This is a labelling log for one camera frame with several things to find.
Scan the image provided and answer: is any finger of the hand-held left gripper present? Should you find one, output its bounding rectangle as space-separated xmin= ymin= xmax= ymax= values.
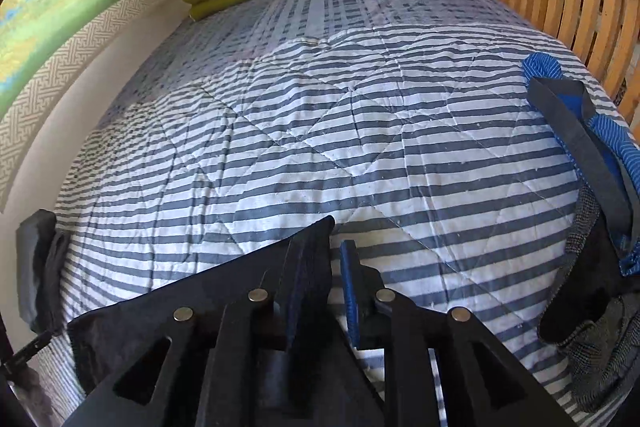
xmin=0 ymin=329 xmax=53 ymax=375

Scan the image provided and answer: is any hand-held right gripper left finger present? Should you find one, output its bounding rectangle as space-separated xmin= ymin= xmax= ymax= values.
xmin=62 ymin=232 xmax=333 ymax=427

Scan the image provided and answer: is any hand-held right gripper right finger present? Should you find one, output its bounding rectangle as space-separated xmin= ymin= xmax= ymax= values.
xmin=340 ymin=239 xmax=576 ymax=427

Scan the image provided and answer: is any person's left forearm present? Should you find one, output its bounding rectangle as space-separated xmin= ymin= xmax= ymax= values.
xmin=10 ymin=369 xmax=56 ymax=427

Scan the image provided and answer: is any grey folded garment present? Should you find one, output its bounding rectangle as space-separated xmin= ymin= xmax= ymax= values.
xmin=44 ymin=231 xmax=71 ymax=333

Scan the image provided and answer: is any charcoal folded garment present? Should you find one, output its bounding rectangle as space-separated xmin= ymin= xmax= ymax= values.
xmin=15 ymin=209 xmax=58 ymax=333

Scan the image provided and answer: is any blue white striped quilt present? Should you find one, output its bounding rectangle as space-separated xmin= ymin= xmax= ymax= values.
xmin=37 ymin=24 xmax=640 ymax=427

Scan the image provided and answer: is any grey knit garment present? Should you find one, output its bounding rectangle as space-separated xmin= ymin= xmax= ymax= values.
xmin=537 ymin=187 xmax=640 ymax=413

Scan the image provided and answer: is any dark grey garment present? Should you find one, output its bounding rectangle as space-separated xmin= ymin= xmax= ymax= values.
xmin=529 ymin=77 xmax=636 ymax=253

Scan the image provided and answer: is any blue striped garment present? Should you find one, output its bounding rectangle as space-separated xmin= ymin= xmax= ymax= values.
xmin=521 ymin=52 xmax=640 ymax=278

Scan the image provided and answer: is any landscape wall tapestry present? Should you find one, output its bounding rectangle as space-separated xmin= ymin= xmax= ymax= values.
xmin=0 ymin=0 xmax=173 ymax=208

